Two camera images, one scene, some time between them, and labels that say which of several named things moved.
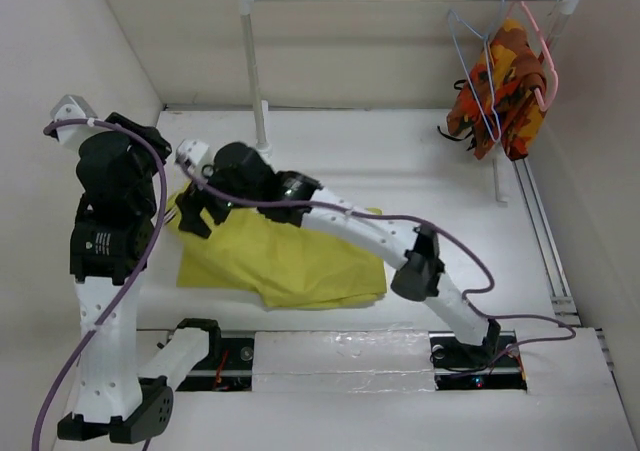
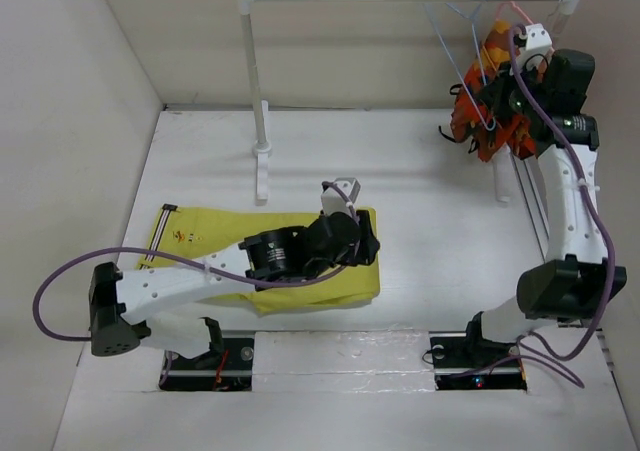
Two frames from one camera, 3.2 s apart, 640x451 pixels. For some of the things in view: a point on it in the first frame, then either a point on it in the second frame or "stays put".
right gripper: [194, 199] -> [495, 91]
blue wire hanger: [487, 60] -> [478, 43]
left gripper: [164, 148] -> [365, 248]
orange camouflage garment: [504, 97] stays put
